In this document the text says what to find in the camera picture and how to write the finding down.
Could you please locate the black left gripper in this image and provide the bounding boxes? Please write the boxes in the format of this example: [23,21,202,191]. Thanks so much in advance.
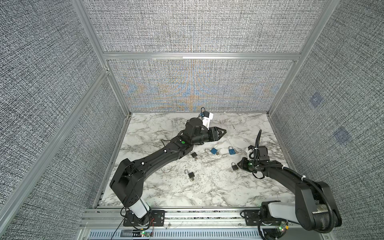
[191,126,226,146]

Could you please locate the black padlock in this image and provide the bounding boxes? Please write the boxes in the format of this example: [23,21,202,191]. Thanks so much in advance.
[191,152,198,161]
[185,170,195,181]
[231,163,239,171]

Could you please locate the blue padlock with key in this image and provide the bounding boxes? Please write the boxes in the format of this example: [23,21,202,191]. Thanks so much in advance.
[228,146,237,155]

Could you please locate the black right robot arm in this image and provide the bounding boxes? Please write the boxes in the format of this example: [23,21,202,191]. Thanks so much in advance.
[237,146,343,233]

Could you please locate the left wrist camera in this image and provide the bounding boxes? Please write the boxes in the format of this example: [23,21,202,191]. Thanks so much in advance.
[202,111,214,129]

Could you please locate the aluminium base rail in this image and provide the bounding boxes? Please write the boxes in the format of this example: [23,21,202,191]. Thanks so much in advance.
[80,207,260,229]

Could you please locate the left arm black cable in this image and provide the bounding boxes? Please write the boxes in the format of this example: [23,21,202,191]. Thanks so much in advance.
[109,167,157,240]

